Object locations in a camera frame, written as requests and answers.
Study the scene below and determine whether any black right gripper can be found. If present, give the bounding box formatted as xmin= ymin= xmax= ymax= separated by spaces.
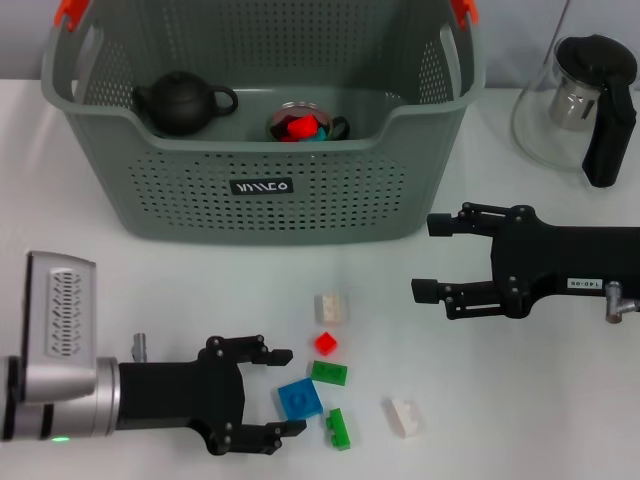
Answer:
xmin=411 ymin=201 xmax=640 ymax=322

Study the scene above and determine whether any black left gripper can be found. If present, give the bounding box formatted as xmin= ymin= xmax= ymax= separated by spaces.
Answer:
xmin=117 ymin=334 xmax=307 ymax=457

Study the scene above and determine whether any white building block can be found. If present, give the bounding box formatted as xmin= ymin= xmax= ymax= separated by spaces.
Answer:
xmin=383 ymin=394 xmax=426 ymax=440
xmin=313 ymin=290 xmax=350 ymax=327

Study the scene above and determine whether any glass teacup black sleeve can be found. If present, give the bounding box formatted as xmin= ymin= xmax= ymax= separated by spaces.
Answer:
xmin=264 ymin=99 xmax=351 ymax=145

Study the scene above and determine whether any bright red slope block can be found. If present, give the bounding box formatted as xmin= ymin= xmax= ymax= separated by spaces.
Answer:
xmin=285 ymin=113 xmax=322 ymax=141

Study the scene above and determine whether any blue square flat block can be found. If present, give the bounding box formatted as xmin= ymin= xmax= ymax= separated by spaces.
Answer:
xmin=276 ymin=377 xmax=324 ymax=422

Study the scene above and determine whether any green flat rectangular block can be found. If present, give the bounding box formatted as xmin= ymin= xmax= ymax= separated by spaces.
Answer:
xmin=310 ymin=359 xmax=350 ymax=387

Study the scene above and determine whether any small red square block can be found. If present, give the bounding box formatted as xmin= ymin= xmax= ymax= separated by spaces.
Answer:
xmin=313 ymin=330 xmax=339 ymax=356

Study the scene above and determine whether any green notched small block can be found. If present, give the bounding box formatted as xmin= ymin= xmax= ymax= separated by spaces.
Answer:
xmin=323 ymin=407 xmax=354 ymax=452

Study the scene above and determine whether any grey perforated storage bin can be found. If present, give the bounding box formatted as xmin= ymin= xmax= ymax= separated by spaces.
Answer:
xmin=38 ymin=0 xmax=486 ymax=249

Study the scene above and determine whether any right wrist silver connector plug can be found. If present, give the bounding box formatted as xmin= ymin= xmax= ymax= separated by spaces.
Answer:
xmin=603 ymin=280 xmax=640 ymax=325

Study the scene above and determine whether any black clay teapot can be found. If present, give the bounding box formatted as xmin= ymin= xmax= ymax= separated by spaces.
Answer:
xmin=132 ymin=71 xmax=240 ymax=139

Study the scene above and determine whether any glass pitcher black handle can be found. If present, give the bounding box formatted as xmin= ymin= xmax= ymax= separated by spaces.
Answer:
xmin=509 ymin=33 xmax=639 ymax=190

